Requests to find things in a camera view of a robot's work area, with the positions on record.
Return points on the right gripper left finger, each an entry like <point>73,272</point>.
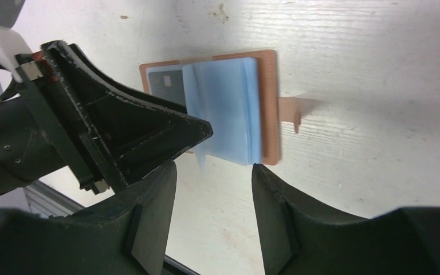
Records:
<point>124,234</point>

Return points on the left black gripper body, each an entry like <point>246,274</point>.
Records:
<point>42,122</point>

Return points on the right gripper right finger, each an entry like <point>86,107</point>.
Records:
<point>302,235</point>

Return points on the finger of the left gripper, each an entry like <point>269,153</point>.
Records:
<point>122,134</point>

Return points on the black VIP card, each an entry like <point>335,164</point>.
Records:
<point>168,85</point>

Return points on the brown leather card holder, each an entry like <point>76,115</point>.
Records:
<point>238,95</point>

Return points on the aluminium frame rail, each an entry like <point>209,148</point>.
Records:
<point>46,202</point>

